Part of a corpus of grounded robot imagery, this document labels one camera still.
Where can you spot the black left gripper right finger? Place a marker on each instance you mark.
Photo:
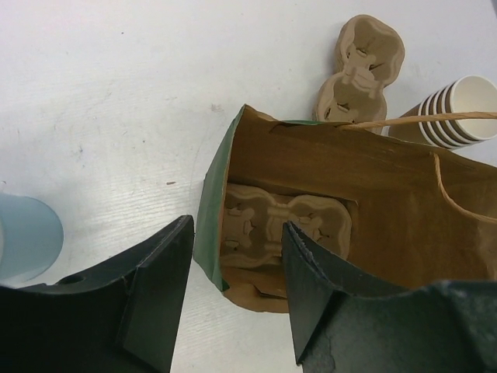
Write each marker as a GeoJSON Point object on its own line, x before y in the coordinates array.
{"type": "Point", "coordinates": [346, 320]}

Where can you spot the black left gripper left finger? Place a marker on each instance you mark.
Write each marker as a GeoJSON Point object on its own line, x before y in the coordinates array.
{"type": "Point", "coordinates": [121, 315]}

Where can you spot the green paper bag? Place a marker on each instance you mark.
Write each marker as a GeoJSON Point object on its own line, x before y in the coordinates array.
{"type": "Point", "coordinates": [419, 214]}

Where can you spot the brown pulp cup carrier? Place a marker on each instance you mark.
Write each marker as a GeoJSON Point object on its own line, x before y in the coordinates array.
{"type": "Point", "coordinates": [253, 219]}

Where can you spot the blue straw holder cup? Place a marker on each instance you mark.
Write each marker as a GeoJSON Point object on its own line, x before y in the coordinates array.
{"type": "Point", "coordinates": [32, 237]}

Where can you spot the stack of paper cups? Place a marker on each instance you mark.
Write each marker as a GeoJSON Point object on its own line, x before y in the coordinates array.
{"type": "Point", "coordinates": [467, 94]}

